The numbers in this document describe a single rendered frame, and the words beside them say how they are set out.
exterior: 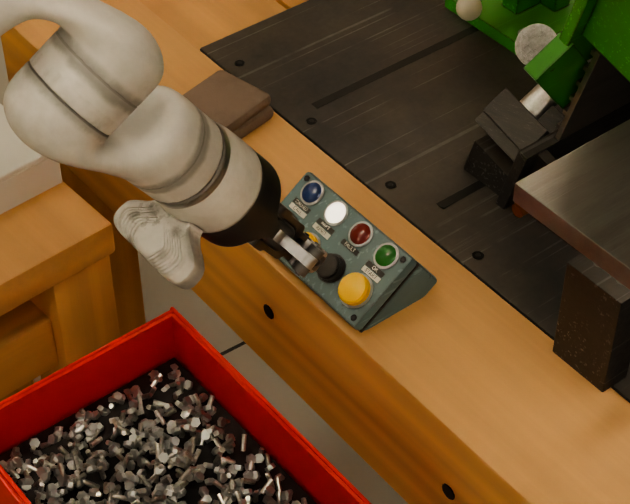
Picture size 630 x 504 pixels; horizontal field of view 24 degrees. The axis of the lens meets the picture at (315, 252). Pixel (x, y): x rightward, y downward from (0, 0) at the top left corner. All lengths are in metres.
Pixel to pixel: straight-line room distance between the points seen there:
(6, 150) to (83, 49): 0.59
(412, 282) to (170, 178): 0.35
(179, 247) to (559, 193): 0.28
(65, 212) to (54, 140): 0.56
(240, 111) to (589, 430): 0.49
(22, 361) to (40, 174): 0.19
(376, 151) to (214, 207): 0.45
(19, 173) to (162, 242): 0.44
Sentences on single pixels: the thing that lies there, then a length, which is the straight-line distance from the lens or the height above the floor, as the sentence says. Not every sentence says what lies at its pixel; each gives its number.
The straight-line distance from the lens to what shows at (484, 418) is 1.22.
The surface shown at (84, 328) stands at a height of 0.73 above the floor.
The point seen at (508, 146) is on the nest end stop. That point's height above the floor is 0.97.
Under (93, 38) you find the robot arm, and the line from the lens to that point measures 0.91.
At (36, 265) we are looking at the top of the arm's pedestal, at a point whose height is 0.85.
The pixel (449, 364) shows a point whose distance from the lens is 1.25.
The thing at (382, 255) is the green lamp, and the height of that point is 0.95.
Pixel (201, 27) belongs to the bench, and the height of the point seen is 0.88.
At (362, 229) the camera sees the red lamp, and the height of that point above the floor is 0.96.
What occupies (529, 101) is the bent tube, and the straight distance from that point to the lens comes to 1.38.
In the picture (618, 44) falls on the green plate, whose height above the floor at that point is 1.13.
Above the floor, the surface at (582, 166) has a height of 1.13.
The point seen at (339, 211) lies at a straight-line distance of 1.30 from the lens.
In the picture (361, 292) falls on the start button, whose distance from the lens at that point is 1.26.
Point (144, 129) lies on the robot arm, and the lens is 0.98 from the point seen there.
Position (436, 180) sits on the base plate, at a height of 0.90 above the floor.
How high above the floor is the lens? 1.83
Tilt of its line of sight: 44 degrees down
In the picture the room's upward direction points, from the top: straight up
